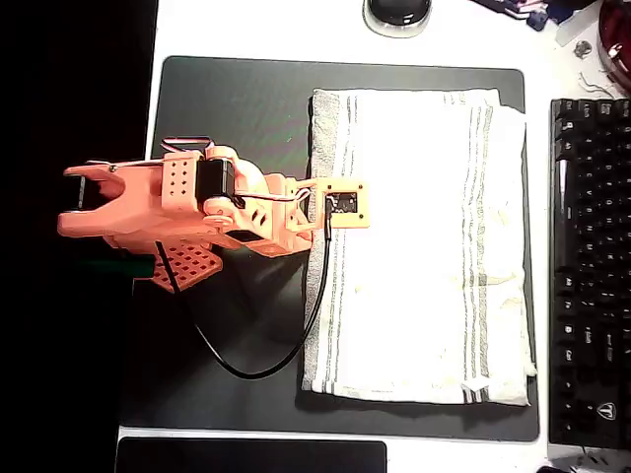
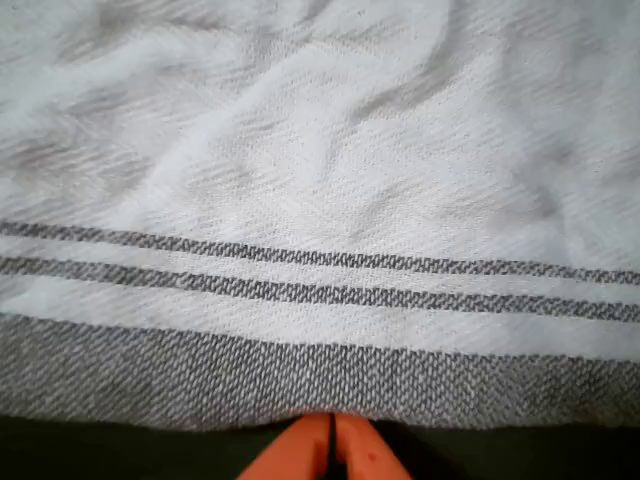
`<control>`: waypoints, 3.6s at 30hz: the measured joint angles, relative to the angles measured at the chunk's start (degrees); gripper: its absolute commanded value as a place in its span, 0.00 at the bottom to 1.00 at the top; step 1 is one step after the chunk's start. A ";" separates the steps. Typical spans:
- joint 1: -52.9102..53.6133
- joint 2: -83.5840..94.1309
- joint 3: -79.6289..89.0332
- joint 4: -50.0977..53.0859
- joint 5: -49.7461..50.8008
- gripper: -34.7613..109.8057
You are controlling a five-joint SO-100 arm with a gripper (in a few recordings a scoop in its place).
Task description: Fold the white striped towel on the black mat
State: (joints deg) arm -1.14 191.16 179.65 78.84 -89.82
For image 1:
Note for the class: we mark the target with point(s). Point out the white striped towel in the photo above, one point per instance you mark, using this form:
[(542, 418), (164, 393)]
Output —
[(414, 246)]

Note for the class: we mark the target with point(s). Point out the orange robot base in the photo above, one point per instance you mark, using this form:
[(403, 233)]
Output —
[(189, 266)]

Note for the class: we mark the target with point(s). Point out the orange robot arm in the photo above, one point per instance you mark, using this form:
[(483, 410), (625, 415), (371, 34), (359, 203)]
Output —
[(138, 197)]

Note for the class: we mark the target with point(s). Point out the black desk mat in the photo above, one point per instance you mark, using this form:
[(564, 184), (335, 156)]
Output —
[(236, 98)]

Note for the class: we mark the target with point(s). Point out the black flat pad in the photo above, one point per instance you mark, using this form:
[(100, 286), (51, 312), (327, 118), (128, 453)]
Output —
[(246, 455)]

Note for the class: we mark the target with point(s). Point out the black silver computer mouse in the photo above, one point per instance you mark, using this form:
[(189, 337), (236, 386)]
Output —
[(397, 15)]

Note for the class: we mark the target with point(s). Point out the black keyboard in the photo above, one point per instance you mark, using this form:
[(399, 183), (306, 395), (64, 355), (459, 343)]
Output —
[(591, 276)]

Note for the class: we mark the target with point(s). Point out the blue plastic connector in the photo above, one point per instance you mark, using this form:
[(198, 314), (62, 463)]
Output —
[(537, 20)]

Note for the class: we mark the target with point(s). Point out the small metal nut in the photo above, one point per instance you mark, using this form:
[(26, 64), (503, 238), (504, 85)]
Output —
[(582, 48)]

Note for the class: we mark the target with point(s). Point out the red round container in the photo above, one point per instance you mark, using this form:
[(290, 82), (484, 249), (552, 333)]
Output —
[(616, 44)]

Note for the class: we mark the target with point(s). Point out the orange framed wrist camera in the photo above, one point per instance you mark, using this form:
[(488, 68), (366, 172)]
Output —
[(347, 204)]

